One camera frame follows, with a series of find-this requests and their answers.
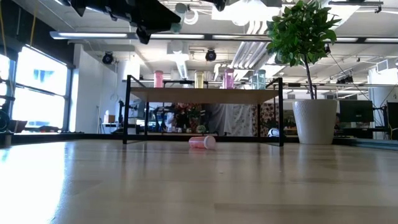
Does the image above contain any patterned hanging cloth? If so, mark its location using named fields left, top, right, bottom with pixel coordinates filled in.
left=259, top=102, right=277, bottom=138

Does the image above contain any yellow pill bottle white cap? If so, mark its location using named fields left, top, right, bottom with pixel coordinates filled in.
left=194, top=70, right=205, bottom=89

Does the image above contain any green leafy plant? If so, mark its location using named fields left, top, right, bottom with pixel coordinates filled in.
left=266, top=0, right=343, bottom=100

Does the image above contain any long linear ceiling light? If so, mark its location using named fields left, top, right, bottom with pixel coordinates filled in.
left=49, top=30, right=398, bottom=44

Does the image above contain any person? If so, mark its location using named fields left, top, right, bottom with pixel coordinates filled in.
left=167, top=104, right=201, bottom=133

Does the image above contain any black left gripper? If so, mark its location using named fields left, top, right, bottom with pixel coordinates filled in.
left=54, top=0, right=182, bottom=44

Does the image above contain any grey hanging cloth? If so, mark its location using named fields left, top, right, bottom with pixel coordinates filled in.
left=203, top=104, right=225, bottom=135

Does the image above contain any black computer monitor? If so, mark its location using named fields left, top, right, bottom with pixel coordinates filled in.
left=386, top=101, right=398, bottom=141
left=338, top=99, right=375, bottom=124

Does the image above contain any white ring ceiling lamp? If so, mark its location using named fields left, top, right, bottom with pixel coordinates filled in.
left=185, top=7, right=200, bottom=26

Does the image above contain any black aluminium table frame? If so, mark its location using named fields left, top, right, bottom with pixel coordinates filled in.
left=0, top=132, right=398, bottom=151

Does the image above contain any white ceiling air duct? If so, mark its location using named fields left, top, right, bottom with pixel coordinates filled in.
left=166, top=40, right=191, bottom=80

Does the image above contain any wooden shelf black metal frame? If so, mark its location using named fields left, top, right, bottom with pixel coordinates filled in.
left=121, top=74, right=284, bottom=147

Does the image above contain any red pill bottle white cap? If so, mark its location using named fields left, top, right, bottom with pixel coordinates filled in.
left=154, top=70, right=164, bottom=88
left=188, top=135, right=217, bottom=150

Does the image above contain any white plant pot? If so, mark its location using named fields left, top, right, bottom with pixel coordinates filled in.
left=292, top=98, right=339, bottom=146

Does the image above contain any white hanging cloth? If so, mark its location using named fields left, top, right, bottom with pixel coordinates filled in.
left=223, top=104, right=254, bottom=137

